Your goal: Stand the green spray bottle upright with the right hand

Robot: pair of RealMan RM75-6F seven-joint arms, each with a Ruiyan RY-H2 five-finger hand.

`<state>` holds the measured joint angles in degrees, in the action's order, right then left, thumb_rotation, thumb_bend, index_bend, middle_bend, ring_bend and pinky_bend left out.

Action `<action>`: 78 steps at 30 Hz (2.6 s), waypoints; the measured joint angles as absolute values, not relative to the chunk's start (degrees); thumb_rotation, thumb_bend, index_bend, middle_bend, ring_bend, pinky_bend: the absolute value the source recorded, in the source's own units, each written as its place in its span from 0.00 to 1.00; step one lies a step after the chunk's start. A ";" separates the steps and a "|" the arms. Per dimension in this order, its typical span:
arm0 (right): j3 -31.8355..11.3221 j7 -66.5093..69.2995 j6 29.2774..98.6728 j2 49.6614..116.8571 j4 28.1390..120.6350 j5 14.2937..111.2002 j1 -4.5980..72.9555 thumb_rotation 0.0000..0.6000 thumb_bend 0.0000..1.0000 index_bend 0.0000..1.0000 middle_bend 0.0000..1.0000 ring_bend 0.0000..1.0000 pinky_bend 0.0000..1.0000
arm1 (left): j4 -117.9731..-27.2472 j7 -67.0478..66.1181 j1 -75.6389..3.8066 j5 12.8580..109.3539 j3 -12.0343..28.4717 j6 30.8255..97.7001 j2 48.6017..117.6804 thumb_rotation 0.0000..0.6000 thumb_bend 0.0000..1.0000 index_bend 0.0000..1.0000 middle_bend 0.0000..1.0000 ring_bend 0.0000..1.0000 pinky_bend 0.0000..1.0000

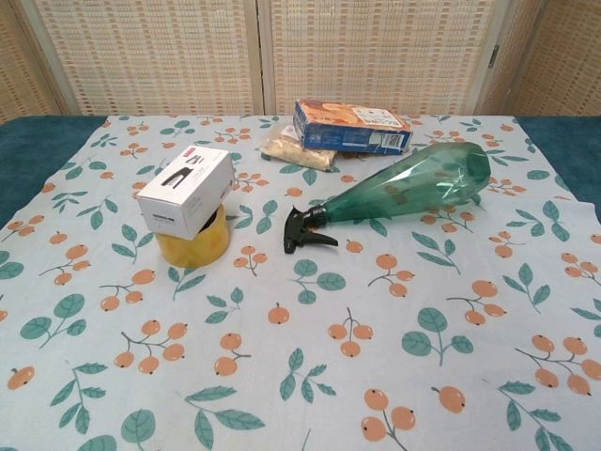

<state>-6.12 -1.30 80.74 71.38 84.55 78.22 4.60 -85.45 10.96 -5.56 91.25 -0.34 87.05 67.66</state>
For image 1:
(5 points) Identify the green plastic spray bottle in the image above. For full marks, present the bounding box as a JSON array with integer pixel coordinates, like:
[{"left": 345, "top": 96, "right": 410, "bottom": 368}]
[{"left": 283, "top": 142, "right": 492, "bottom": 256}]

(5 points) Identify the fruit and leaf print tablecloth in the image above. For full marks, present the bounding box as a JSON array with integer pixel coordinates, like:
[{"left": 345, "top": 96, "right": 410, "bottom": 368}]
[{"left": 0, "top": 114, "right": 601, "bottom": 451}]

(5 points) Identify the clear bag of beige snacks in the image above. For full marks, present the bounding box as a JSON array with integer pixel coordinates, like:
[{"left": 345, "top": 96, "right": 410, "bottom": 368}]
[{"left": 259, "top": 124, "right": 339, "bottom": 173}]

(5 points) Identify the yellow packing tape roll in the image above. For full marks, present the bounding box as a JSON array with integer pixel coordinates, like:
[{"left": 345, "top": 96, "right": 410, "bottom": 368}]
[{"left": 155, "top": 204, "right": 230, "bottom": 269}]

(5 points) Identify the blue orange snack box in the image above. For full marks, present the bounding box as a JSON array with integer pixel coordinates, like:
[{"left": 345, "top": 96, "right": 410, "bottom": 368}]
[{"left": 292, "top": 98, "right": 414, "bottom": 156}]

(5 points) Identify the white cardboard product box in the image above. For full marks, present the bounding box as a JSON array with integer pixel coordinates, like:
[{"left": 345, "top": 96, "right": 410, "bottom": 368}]
[{"left": 136, "top": 146, "right": 235, "bottom": 241}]

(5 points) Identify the woven bamboo folding screen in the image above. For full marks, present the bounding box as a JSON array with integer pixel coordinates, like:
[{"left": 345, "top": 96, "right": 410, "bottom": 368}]
[{"left": 0, "top": 0, "right": 601, "bottom": 124}]

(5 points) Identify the teal fabric table cover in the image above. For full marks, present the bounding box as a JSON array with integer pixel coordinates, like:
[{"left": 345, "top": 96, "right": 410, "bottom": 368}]
[{"left": 0, "top": 115, "right": 108, "bottom": 229}]

